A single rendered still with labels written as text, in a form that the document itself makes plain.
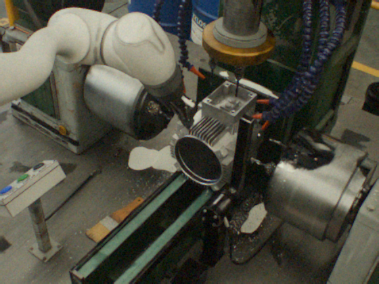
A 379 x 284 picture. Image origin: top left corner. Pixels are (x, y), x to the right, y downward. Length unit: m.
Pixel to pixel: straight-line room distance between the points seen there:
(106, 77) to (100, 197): 0.37
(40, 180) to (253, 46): 0.59
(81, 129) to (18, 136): 0.26
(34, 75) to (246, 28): 0.59
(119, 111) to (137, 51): 0.47
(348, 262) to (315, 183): 0.20
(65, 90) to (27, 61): 0.79
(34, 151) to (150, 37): 0.85
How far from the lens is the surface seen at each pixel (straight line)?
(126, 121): 1.41
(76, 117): 1.58
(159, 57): 0.99
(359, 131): 1.90
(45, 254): 1.42
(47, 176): 1.24
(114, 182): 1.57
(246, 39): 1.18
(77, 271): 1.24
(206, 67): 1.45
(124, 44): 0.96
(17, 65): 0.73
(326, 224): 1.20
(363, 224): 1.13
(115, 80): 1.42
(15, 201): 1.21
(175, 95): 1.14
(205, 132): 1.29
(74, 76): 1.49
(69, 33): 1.03
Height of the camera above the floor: 1.95
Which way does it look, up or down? 42 degrees down
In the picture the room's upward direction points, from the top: 4 degrees clockwise
